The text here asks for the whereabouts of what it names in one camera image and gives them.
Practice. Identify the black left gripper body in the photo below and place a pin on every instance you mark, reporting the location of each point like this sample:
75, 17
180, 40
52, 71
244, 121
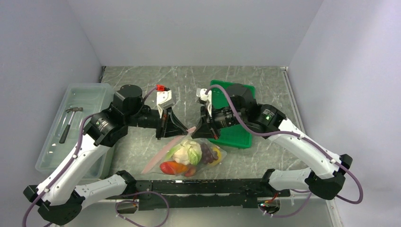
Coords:
148, 118

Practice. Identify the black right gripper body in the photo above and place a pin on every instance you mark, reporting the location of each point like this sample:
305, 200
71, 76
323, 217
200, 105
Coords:
221, 118

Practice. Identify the orange fruit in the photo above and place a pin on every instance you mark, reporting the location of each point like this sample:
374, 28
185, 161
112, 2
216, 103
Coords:
217, 156

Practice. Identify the dark red grape bunch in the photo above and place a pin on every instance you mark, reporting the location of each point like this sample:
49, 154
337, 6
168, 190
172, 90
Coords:
206, 157

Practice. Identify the white green cabbage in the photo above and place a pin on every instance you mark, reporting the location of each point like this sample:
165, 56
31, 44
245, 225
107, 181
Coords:
187, 152

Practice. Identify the clear zip top bag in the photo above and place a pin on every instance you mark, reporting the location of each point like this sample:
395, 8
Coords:
153, 165

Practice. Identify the red orange mango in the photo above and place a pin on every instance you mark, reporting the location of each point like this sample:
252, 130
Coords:
174, 168

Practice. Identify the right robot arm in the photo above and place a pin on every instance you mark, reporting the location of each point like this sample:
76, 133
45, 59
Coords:
325, 172

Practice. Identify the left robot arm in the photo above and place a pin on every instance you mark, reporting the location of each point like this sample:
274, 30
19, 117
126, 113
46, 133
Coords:
60, 197

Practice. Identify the green plastic tray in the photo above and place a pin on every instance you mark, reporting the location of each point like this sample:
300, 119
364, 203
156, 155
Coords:
235, 136

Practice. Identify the clear plastic storage box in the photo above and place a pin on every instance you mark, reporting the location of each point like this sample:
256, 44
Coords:
93, 97

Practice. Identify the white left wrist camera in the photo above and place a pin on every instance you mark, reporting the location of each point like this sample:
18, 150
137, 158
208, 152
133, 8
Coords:
165, 99

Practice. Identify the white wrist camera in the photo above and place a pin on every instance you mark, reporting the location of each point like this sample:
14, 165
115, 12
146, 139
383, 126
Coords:
205, 97
165, 99

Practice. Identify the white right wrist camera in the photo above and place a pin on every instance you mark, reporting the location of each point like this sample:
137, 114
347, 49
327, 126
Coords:
205, 97

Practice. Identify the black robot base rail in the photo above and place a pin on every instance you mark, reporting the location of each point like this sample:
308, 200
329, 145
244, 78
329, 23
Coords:
245, 193

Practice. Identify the hammer with black handle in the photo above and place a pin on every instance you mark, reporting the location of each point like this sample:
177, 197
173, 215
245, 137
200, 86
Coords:
73, 111

